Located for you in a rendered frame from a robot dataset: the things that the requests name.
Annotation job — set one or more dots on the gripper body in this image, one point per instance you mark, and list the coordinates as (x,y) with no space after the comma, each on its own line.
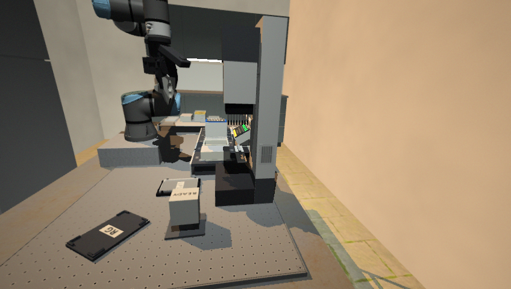
(157,59)

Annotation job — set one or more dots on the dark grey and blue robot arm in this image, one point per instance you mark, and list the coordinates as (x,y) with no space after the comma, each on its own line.
(139,106)

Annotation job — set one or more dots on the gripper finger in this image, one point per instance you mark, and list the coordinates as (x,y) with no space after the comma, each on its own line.
(162,85)
(172,84)

